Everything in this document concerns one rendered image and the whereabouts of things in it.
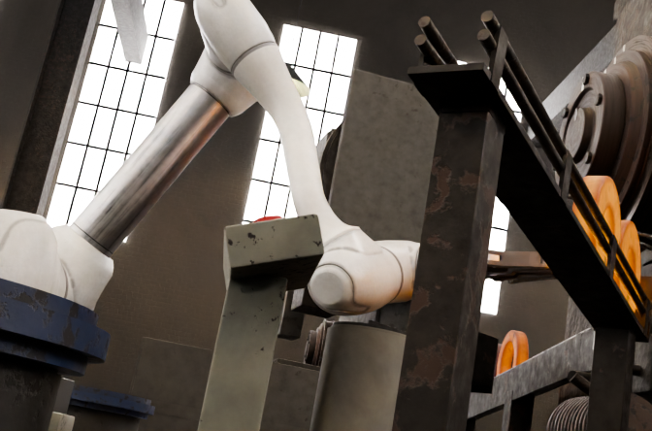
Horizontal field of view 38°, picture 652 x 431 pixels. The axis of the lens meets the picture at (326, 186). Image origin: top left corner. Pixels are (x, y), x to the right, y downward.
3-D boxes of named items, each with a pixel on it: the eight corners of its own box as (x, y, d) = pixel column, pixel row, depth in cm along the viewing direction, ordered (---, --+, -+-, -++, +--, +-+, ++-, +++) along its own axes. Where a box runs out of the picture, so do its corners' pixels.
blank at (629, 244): (644, 244, 152) (624, 243, 153) (626, 204, 140) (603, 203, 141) (635, 335, 146) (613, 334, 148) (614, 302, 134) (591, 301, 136)
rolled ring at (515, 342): (498, 341, 272) (508, 343, 272) (494, 403, 263) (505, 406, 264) (518, 320, 256) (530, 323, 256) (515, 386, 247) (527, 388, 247)
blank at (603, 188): (626, 204, 140) (603, 204, 141) (603, 156, 127) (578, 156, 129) (614, 303, 134) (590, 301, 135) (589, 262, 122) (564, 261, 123)
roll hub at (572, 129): (569, 215, 212) (580, 102, 220) (619, 182, 185) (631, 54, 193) (544, 211, 211) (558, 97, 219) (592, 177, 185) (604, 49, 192)
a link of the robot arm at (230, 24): (280, 28, 170) (289, 58, 183) (231, -46, 175) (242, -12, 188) (219, 66, 169) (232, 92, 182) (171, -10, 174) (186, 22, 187)
